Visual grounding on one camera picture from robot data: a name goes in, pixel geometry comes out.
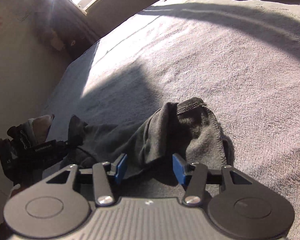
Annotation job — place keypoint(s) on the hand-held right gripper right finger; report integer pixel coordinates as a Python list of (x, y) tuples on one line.
[(178, 168)]

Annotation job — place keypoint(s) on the grey fleece bed blanket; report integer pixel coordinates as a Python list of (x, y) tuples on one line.
[(215, 67)]

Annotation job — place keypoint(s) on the hanging black jacket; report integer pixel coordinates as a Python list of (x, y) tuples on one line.
[(55, 27)]

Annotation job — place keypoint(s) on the beige curtain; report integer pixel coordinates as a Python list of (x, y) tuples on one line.
[(86, 27)]

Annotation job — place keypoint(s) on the light grey garment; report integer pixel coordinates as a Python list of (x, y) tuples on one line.
[(31, 128)]

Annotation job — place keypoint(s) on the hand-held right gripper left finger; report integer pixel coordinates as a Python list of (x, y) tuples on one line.
[(121, 167)]

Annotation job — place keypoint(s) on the black garment with white trim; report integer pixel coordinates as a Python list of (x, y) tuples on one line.
[(21, 135)]

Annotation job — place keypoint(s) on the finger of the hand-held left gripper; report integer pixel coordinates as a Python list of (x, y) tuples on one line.
[(75, 132)]

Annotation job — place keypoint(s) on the dark grey fleece-lined garment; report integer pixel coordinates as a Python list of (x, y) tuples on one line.
[(152, 135)]

